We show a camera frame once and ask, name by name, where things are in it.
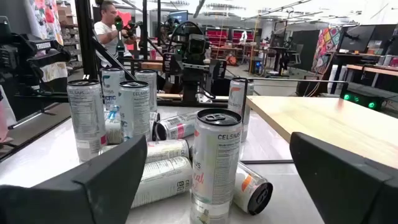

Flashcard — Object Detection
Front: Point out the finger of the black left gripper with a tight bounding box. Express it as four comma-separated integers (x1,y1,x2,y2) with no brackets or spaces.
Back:
211,59,227,78
162,52,175,75

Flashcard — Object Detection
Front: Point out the computer tower with blue light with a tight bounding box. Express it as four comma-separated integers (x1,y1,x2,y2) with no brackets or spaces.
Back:
250,57,265,75

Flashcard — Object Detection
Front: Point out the black box with green lights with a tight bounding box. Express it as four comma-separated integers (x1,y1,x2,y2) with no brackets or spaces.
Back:
340,82,398,111

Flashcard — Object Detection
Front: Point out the wooden tray board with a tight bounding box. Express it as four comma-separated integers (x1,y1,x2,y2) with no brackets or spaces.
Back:
239,77,398,170

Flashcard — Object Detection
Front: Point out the colourful patterned panel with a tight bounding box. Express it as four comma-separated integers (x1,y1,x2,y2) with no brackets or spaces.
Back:
310,26,343,75

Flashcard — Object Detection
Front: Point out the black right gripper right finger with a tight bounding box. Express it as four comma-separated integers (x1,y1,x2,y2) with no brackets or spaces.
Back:
289,131,398,224

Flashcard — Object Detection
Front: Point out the monitor with blue screen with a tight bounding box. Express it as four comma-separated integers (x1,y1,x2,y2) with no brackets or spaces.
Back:
169,9,189,24

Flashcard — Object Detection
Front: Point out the black computer monitor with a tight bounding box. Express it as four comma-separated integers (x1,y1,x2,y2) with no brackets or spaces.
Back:
338,24,377,54

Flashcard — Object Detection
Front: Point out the shelving rack with boxes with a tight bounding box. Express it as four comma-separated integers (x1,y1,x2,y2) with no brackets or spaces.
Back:
57,0,83,69

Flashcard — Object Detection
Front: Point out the wooden desk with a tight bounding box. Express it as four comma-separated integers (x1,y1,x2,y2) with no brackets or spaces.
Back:
345,63,398,78

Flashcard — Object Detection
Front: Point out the Celsius can with red band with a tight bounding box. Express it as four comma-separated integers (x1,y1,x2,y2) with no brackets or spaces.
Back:
154,110,200,141

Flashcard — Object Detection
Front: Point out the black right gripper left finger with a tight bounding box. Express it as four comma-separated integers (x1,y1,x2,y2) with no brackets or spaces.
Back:
0,134,148,224

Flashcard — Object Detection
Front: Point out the red storage rack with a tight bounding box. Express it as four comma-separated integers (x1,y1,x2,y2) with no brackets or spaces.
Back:
205,27,229,47
231,28,254,44

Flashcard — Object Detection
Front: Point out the person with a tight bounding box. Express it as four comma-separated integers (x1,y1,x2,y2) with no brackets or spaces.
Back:
93,0,139,68

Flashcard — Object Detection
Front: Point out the white glossy table sheet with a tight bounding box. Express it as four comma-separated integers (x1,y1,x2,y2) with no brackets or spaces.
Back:
0,104,326,224

